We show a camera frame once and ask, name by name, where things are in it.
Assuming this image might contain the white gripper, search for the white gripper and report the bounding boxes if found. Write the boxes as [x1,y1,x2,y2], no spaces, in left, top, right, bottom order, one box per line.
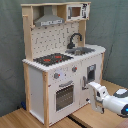
[88,82,108,113]

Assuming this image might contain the white oven door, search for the white oven door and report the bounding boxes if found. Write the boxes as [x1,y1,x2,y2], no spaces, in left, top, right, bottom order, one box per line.
[49,80,74,125]

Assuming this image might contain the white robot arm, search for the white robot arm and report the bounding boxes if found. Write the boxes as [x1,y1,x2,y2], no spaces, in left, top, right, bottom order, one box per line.
[89,82,128,118]

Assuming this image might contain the wooden toy kitchen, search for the wooden toy kitchen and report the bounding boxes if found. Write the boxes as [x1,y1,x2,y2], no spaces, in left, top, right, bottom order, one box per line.
[22,2,105,127]

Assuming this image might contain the white cabinet door with dispenser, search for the white cabinet door with dispenser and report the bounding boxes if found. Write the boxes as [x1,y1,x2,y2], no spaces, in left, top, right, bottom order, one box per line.
[80,56,102,106]

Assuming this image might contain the right red stove knob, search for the right red stove knob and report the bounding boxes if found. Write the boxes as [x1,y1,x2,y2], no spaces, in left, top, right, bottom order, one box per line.
[71,65,78,73]

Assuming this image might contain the red stove knob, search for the red stove knob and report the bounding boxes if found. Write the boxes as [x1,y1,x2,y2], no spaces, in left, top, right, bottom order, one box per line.
[71,65,78,73]
[54,73,60,79]

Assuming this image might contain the left red stove knob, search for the left red stove knob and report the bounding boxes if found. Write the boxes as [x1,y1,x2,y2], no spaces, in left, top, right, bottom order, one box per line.
[54,73,60,79]

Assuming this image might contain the black faucet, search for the black faucet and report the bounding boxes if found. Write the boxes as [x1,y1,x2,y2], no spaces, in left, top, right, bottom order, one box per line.
[67,33,82,49]

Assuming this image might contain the black stovetop red burners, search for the black stovetop red burners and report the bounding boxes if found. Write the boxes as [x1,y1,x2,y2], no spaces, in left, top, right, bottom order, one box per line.
[34,53,70,66]

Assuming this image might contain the toy microwave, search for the toy microwave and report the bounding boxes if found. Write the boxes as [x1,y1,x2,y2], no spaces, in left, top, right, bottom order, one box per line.
[67,3,90,21]

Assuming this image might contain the grey range hood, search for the grey range hood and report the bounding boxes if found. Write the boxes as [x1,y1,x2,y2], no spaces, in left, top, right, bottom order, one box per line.
[35,5,64,27]

